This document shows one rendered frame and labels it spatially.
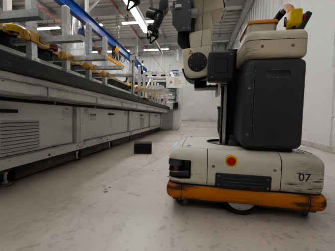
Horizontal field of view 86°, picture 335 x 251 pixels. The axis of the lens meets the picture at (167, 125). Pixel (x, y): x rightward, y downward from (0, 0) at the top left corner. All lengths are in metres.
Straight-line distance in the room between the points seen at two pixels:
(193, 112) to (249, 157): 10.90
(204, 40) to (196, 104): 10.70
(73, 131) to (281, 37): 1.65
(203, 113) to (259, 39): 10.85
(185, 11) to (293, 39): 0.54
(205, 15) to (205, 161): 0.80
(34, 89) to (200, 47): 0.93
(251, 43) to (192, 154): 0.55
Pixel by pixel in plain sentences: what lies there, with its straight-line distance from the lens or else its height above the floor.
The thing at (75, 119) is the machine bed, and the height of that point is 0.38.
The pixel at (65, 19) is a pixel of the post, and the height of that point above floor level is 1.04.
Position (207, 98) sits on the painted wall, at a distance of 11.76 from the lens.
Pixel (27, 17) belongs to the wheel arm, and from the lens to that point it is 0.97.
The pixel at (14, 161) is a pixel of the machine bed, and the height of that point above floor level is 0.14.
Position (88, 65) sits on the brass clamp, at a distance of 1.59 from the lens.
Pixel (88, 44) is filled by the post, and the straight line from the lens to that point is 1.66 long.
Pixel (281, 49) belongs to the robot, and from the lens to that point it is 0.95.
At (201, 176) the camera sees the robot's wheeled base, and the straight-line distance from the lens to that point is 0.84.
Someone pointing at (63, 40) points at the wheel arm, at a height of 0.81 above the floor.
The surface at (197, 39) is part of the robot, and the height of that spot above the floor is 0.85.
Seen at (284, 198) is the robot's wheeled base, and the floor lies 0.10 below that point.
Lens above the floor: 0.43
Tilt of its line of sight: 3 degrees down
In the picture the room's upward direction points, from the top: 1 degrees clockwise
